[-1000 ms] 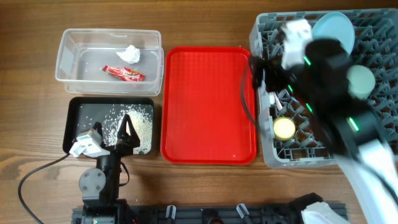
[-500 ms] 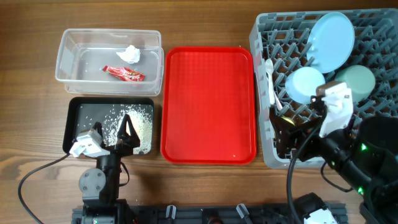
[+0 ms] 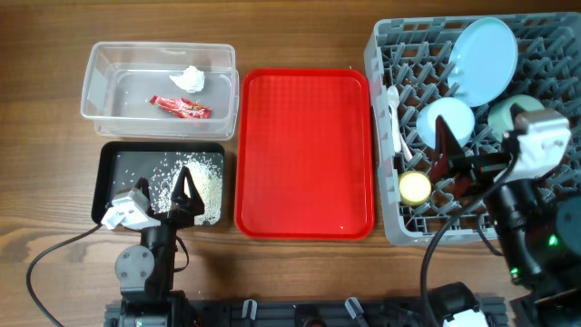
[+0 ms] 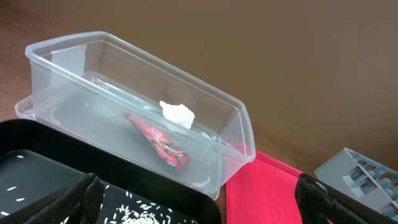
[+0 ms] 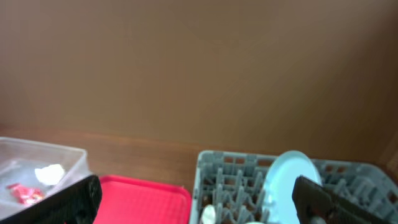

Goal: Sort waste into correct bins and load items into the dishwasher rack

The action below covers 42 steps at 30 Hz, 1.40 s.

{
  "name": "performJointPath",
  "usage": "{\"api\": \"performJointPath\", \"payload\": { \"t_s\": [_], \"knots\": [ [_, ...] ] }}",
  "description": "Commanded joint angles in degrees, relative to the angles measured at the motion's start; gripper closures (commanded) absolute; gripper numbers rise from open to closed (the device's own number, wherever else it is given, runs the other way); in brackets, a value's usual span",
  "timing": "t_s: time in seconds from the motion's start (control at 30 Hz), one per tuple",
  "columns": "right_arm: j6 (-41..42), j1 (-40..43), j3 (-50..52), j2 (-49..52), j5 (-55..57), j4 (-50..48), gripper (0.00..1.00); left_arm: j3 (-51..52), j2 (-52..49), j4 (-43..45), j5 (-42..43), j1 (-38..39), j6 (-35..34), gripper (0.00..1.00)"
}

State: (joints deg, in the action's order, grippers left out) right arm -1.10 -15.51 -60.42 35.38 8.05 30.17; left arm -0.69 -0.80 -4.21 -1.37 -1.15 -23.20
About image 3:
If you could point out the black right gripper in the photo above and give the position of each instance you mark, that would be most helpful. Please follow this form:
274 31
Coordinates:
477 173

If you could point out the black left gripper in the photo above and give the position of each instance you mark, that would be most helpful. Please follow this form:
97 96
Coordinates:
190 206

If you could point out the yellow plastic cup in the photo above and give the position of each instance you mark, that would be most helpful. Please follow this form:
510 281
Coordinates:
414 188

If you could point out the light blue bowl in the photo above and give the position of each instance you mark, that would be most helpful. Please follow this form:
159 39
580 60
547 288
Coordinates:
458 116

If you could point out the rice food waste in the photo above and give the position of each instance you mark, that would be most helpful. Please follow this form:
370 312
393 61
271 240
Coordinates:
199 186

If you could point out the green bowl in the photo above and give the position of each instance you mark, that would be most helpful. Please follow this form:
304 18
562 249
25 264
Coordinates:
500 118

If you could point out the red snack wrapper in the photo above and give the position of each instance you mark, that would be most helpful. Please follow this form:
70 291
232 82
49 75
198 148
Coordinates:
181 107

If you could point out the cream plastic spoon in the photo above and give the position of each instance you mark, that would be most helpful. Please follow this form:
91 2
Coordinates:
393 102

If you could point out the light blue plate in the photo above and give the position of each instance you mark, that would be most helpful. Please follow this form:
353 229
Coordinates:
485 60

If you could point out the white napkin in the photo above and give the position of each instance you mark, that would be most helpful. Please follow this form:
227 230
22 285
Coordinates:
192 80

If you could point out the pink plastic fork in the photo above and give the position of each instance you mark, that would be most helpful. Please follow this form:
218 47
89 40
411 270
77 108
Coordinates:
405 149

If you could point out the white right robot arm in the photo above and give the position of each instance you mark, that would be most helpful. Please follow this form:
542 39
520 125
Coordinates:
540 239

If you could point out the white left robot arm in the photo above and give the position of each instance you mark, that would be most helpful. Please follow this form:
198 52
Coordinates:
145 271

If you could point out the grey dishwasher rack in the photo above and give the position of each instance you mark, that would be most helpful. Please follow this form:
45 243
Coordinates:
413 53

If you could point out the black plastic tray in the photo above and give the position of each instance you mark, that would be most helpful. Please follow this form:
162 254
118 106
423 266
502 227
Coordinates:
105 172

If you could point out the clear plastic bin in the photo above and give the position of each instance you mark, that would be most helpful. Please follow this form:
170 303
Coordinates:
121 78

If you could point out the red serving tray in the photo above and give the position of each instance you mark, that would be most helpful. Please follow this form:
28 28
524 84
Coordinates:
304 169

